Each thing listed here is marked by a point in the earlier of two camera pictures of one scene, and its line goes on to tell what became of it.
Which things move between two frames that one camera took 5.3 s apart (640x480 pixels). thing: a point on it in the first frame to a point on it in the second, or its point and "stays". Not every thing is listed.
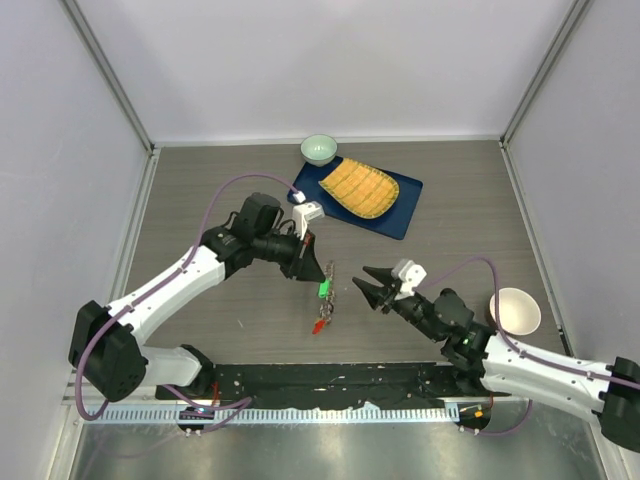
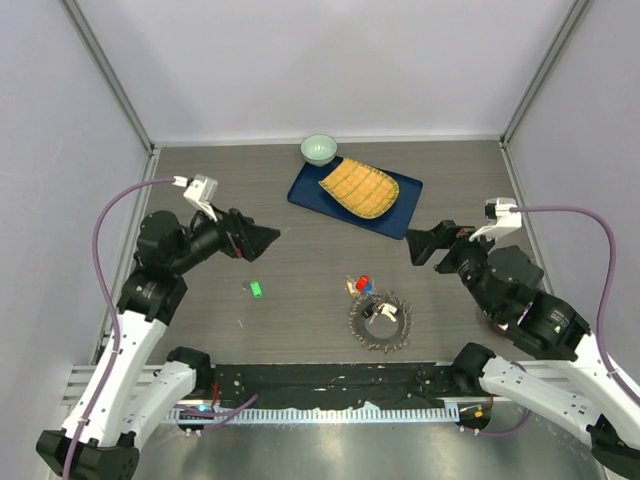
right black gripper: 376,294 to 421,242
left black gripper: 310,269 to 241,237
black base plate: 370,382 stays
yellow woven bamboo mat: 363,189 stays
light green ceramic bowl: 319,150 stays
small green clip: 323,289 to 256,289
